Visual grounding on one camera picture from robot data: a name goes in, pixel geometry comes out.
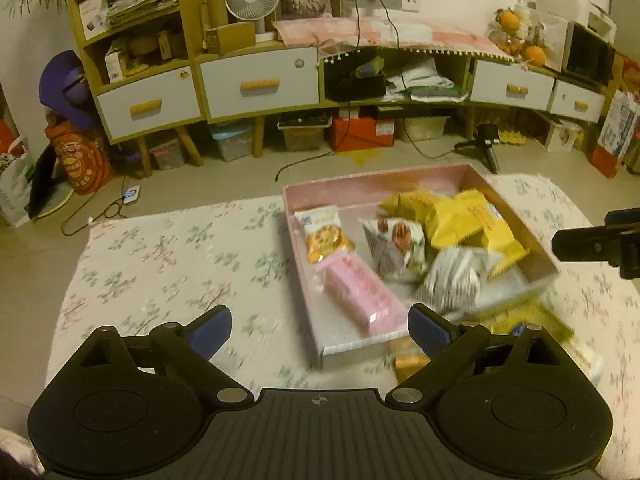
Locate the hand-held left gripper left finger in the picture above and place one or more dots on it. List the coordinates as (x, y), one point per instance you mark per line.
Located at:
(215, 325)

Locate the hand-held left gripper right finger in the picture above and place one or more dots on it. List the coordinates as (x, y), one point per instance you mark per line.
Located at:
(425, 330)

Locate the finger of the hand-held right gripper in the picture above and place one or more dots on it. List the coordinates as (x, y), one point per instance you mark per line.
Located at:
(575, 245)

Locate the orange snack packet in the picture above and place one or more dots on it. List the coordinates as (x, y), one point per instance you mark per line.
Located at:
(407, 357)

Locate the white striped pecan packet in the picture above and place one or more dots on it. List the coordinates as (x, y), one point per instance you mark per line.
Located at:
(452, 280)
(395, 247)

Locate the pink snack packet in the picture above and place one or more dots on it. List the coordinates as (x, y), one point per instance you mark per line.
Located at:
(357, 285)

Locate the golden packet blue label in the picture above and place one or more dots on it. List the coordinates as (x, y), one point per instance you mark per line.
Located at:
(550, 322)

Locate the yellow snack packet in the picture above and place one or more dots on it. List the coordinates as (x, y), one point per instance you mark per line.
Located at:
(415, 207)
(475, 220)

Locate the cookie picture snack packet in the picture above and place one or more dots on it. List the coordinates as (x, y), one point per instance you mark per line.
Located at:
(325, 237)

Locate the pink cardboard box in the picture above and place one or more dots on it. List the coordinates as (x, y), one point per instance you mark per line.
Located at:
(350, 192)

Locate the floral tablecloth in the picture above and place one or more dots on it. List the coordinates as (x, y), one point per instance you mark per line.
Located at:
(175, 270)

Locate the red printed carton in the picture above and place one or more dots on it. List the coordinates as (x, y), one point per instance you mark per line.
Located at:
(617, 130)

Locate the white illustrated box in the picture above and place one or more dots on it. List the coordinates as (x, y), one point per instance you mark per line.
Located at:
(562, 135)

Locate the white charger puck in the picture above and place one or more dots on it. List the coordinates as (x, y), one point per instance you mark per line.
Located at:
(131, 194)

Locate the black microwave oven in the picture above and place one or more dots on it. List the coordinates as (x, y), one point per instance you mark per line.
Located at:
(587, 52)

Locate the small clear storage box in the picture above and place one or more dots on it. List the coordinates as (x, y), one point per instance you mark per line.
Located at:
(167, 152)

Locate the teal lid storage box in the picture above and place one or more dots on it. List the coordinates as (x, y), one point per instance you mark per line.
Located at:
(231, 140)

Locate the wide clear storage box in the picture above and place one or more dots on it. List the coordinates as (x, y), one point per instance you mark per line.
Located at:
(425, 127)

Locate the large orange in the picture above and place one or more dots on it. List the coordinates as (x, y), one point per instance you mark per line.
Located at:
(510, 19)
(534, 54)

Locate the white paper bag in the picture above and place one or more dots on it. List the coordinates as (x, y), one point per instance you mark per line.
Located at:
(547, 35)

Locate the red cardboard box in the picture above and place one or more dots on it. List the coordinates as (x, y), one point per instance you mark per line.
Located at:
(357, 132)

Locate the dark lid storage box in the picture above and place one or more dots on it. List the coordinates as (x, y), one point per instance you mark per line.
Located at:
(302, 132)

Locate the bowl of small oranges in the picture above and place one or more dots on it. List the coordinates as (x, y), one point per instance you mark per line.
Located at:
(507, 42)

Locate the orange printed bag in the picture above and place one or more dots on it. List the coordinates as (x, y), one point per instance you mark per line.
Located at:
(80, 157)

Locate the black flat panel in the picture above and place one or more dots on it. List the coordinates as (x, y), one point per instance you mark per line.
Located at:
(45, 185)

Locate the pile of folded papers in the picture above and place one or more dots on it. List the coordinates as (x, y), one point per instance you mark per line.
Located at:
(425, 82)

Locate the wooden drawer cabinet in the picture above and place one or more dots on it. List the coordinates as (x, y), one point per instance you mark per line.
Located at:
(198, 90)

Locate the wooden bench cabinet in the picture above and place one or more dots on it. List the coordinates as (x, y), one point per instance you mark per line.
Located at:
(350, 104)

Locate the white shopping bag red print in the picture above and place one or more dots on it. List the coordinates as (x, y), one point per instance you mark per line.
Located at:
(15, 180)

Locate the black bag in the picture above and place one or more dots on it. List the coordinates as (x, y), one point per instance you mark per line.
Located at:
(355, 82)

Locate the pink cloth runner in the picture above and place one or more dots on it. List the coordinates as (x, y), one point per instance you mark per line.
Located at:
(400, 30)

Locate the purple plush toy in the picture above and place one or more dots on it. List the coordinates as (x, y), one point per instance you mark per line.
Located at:
(67, 90)

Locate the small white carton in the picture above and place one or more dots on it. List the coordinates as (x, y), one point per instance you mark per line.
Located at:
(114, 62)

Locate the brown cardboard box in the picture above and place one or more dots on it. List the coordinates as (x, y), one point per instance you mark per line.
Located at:
(231, 37)

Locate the wooden shelf cabinet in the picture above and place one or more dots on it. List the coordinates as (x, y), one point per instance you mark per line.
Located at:
(189, 20)

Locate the cardboard tube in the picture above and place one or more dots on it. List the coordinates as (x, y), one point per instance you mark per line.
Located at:
(212, 0)

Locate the stack of newspapers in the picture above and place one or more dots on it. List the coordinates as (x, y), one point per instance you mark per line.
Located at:
(145, 2)

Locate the white appliance box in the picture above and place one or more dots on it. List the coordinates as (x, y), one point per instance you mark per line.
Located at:
(92, 16)

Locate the black tripod camera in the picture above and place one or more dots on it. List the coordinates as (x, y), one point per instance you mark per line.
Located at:
(487, 142)

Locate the white wall socket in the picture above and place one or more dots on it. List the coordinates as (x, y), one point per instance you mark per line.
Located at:
(411, 1)

